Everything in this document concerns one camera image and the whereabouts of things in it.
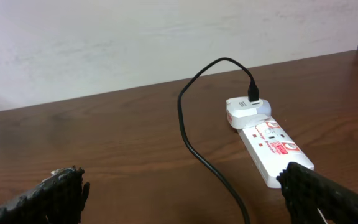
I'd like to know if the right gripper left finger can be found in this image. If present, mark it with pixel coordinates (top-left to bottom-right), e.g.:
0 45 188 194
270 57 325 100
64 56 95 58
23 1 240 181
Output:
0 166 90 224

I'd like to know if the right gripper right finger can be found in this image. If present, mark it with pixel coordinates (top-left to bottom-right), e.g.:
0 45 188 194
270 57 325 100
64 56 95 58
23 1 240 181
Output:
276 162 358 224

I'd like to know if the black USB charging cable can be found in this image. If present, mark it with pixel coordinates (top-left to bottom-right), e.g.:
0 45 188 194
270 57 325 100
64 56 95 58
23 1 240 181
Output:
177 57 260 224

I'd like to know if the white USB charger adapter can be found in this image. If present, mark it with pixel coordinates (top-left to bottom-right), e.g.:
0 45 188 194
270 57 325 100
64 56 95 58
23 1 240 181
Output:
226 96 272 129

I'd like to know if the white power strip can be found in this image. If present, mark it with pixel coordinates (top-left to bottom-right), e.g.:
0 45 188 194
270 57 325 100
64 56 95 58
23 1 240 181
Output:
238 118 314 189

